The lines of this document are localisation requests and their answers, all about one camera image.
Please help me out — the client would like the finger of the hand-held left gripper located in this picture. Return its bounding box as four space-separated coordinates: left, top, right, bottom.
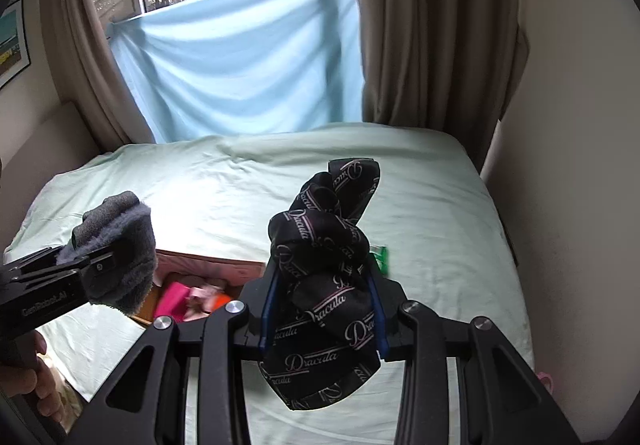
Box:
50 247 120 278

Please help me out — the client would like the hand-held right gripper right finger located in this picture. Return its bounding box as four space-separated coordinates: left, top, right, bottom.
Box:
364 265 581 445

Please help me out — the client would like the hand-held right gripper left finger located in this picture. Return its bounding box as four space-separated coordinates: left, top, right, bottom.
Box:
65 270 281 445

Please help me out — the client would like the grey fuzzy sock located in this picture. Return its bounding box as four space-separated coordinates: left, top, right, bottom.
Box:
57 191 157 315

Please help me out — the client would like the pink patterned cardboard box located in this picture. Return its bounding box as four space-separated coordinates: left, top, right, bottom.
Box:
131 248 267 327

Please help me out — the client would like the black printed sock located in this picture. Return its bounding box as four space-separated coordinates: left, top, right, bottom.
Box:
259 157 383 413

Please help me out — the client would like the pink pouch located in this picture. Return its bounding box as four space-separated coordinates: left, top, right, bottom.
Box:
154 281 195 322

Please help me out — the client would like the person's left hand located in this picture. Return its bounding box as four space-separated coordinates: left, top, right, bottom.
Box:
19 331 69 430

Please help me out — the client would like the bed with mint sheet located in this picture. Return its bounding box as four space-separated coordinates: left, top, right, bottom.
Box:
4 122 537 445

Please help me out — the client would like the white headboard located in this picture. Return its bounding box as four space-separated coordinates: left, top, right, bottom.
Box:
0 100 102 251

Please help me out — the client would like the beige curtain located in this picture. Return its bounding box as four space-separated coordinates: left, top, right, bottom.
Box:
346 0 531 172
39 0 157 149

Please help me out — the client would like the light blue cloth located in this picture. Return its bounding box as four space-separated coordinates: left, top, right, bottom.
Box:
105 0 367 144

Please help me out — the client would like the wall poster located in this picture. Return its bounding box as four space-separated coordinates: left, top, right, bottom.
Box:
0 0 32 90

